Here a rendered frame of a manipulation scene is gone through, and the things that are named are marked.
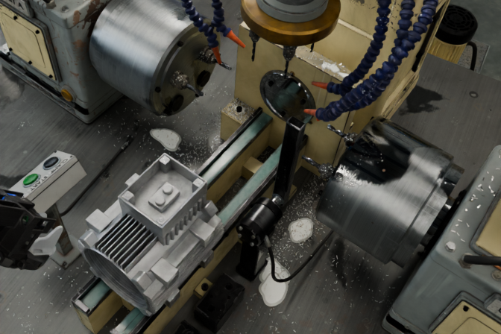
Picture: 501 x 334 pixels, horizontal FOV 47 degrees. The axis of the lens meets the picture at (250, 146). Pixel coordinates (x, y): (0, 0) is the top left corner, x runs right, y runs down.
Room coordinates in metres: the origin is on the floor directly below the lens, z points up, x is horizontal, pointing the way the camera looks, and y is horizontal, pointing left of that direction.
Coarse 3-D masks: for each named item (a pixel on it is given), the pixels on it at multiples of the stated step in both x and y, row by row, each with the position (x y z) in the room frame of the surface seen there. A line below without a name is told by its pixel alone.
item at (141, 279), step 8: (208, 208) 0.53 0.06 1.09; (216, 208) 0.54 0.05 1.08; (208, 216) 0.52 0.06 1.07; (88, 232) 0.46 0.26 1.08; (80, 240) 0.44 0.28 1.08; (88, 240) 0.44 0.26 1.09; (96, 240) 0.45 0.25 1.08; (144, 272) 0.39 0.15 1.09; (136, 280) 0.38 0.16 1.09; (144, 280) 0.38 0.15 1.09; (144, 288) 0.37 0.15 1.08; (144, 312) 0.38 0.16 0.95
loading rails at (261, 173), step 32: (256, 128) 0.86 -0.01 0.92; (224, 160) 0.76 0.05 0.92; (256, 160) 0.82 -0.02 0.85; (224, 192) 0.74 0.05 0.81; (256, 192) 0.68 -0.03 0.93; (224, 224) 0.59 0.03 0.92; (96, 288) 0.42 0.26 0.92; (192, 288) 0.48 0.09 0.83; (96, 320) 0.38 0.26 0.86; (128, 320) 0.37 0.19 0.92; (160, 320) 0.39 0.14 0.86
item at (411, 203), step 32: (384, 128) 0.71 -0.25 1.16; (352, 160) 0.63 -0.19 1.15; (384, 160) 0.63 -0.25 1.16; (416, 160) 0.64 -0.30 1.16; (448, 160) 0.65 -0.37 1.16; (320, 192) 0.60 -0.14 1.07; (352, 192) 0.58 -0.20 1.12; (384, 192) 0.58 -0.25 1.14; (416, 192) 0.57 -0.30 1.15; (448, 192) 0.58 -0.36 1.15; (352, 224) 0.55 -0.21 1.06; (384, 224) 0.53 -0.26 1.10; (416, 224) 0.53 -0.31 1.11; (384, 256) 0.51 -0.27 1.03
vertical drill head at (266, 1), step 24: (264, 0) 0.80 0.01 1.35; (288, 0) 0.79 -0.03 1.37; (312, 0) 0.81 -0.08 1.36; (336, 0) 0.85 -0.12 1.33; (264, 24) 0.76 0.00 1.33; (288, 24) 0.77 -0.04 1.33; (312, 24) 0.78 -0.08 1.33; (336, 24) 0.81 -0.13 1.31; (288, 48) 0.76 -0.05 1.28; (312, 48) 0.86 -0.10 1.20
